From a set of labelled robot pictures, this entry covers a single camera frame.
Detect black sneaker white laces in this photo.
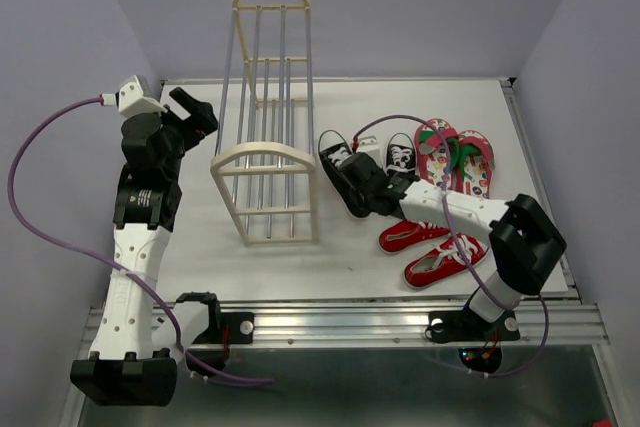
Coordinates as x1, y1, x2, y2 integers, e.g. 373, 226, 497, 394
317, 129, 369, 219

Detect beige chrome shoe shelf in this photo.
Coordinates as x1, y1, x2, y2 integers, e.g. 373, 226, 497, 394
210, 0, 319, 246

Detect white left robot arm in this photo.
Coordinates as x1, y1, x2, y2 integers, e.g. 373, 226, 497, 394
70, 88, 218, 407

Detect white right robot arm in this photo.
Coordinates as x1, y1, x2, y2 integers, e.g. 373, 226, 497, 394
338, 153, 566, 337

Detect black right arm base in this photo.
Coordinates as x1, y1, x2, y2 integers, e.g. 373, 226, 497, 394
425, 307, 521, 376

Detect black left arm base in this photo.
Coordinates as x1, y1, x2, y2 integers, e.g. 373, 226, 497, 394
172, 292, 255, 379

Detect red sneaker upper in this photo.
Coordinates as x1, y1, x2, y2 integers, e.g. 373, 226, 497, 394
378, 220, 450, 254

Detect red sneaker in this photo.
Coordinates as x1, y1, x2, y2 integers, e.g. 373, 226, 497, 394
404, 234, 489, 288
378, 220, 450, 254

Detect pink flip-flop left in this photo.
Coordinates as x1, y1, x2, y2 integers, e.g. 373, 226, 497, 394
414, 118, 459, 189

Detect pink flip-flop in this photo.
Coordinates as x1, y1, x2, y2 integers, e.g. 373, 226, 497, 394
445, 128, 494, 199
414, 118, 459, 189

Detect red sneaker lower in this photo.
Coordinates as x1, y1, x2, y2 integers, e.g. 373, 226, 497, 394
404, 234, 489, 288

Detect pink flip-flop right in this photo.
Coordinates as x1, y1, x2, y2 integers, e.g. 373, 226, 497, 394
445, 128, 494, 199

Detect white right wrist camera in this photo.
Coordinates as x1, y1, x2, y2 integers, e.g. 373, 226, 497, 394
353, 135, 383, 167

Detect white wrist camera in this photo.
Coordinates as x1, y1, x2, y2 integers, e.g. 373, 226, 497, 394
116, 75, 167, 118
353, 135, 383, 167

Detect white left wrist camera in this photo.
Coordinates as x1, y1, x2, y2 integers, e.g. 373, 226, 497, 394
116, 75, 167, 118

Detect aluminium mounting rail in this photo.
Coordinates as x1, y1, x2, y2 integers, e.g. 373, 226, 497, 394
222, 300, 610, 350

